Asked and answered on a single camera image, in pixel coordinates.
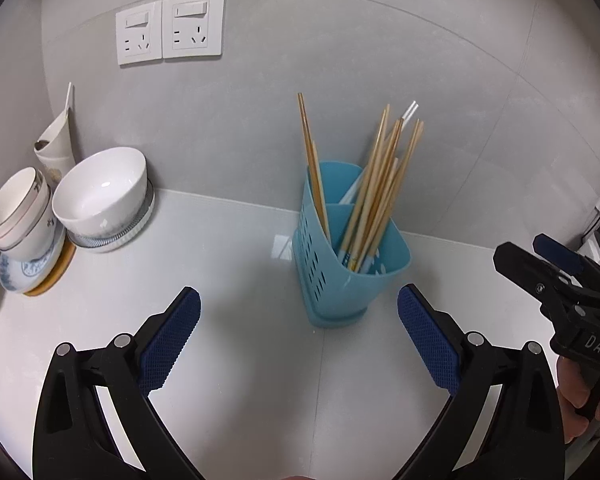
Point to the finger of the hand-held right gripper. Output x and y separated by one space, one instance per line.
535 282
562 255

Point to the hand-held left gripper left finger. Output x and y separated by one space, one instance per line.
172 332

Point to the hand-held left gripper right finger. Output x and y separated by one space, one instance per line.
427 332

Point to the blue plastic utensil holder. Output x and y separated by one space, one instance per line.
340 290

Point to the wooden chopstick blue dotted end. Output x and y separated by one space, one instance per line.
307 135

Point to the person's right hand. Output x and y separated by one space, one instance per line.
570 395

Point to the white ribbed plate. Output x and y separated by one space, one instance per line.
130 232

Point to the large white bowl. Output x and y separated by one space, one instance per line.
100 195

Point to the white gold-rimmed bowl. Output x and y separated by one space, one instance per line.
17 197
35 242

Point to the white plastic stick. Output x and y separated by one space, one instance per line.
409 109

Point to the white paper cup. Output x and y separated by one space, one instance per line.
57 152

